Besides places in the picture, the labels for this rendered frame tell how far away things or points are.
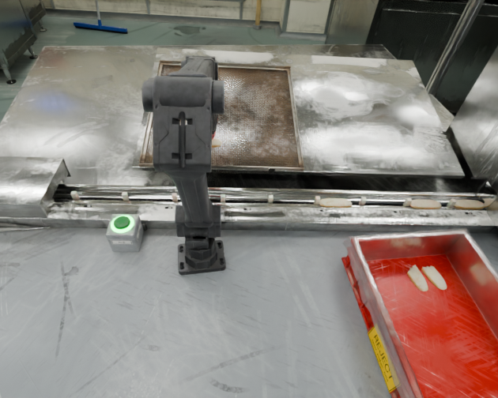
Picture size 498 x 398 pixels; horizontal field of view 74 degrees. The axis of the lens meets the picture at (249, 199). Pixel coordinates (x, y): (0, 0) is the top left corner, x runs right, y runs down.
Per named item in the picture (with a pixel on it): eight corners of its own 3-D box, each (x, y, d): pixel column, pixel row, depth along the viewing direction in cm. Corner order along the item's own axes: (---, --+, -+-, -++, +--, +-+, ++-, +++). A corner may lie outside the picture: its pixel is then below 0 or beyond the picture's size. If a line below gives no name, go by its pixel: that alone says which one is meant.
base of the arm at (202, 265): (179, 275, 84) (226, 270, 86) (175, 258, 78) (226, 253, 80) (178, 247, 89) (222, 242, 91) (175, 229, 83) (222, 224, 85)
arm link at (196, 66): (144, 121, 45) (224, 123, 46) (139, 76, 43) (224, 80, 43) (181, 78, 83) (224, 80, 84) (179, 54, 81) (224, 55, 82)
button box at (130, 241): (112, 260, 89) (101, 235, 81) (119, 235, 95) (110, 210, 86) (143, 260, 90) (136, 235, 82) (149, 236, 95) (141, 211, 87)
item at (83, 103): (52, 346, 147) (-66, 237, 87) (91, 169, 223) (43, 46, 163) (420, 295, 175) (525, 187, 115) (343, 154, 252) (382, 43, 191)
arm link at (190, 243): (186, 252, 81) (209, 252, 81) (182, 227, 73) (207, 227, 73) (189, 223, 87) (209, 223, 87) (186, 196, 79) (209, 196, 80)
